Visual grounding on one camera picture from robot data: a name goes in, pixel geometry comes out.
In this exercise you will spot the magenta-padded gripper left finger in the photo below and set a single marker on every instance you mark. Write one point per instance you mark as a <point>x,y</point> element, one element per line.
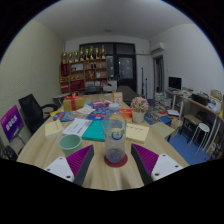
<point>79,159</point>

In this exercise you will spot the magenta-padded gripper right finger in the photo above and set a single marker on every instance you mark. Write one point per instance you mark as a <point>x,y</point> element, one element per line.
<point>147,159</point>

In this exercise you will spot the clear plastic water bottle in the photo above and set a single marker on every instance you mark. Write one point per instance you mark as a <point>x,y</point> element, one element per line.
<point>115,133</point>

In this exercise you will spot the pale green cup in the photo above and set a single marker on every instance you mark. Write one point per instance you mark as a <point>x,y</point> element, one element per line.
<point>70,146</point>

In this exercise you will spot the pale yellow book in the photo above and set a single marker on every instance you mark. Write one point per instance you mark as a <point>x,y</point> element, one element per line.
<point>53,128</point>
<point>137,132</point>

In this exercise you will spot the white paper sheet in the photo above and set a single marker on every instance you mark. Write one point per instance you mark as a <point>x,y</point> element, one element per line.
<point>77,127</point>

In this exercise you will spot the flat round red coaster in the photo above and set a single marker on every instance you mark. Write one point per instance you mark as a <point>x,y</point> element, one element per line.
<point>115,164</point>

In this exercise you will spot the teal book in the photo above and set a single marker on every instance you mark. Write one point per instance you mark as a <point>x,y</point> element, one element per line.
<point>94,130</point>

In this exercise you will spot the white pot with pink flowers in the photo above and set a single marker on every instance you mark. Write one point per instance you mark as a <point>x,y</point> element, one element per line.
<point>139,111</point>

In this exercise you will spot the yellow gift box red ribbon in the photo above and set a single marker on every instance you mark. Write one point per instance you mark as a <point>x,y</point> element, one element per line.
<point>73,104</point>

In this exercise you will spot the white round stool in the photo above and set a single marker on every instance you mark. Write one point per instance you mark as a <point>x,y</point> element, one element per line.
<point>201,126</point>

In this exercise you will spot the small round white table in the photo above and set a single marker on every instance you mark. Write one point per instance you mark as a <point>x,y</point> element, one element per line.
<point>61,96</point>

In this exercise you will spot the black office chair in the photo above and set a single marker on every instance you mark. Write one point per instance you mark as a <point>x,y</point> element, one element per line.
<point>30,111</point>

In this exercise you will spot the small orange box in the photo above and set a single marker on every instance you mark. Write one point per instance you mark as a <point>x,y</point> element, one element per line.
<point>117,97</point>

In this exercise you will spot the grey chair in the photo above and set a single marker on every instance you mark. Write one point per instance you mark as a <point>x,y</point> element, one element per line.
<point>126,92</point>

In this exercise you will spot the wooden side desk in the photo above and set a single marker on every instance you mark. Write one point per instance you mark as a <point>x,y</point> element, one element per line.
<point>200,106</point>

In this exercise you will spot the purple sign board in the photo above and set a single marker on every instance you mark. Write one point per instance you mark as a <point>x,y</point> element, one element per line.
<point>10,122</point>

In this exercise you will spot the black computer monitor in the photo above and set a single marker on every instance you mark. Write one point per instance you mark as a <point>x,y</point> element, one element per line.
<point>175,82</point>

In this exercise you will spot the wooden shelf unit with trophies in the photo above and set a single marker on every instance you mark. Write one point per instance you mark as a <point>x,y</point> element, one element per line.
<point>83,71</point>

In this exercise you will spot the dark glass door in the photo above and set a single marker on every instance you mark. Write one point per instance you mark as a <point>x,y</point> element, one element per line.
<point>125,68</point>

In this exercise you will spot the white air conditioner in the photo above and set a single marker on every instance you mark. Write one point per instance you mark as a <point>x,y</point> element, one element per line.
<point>157,47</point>

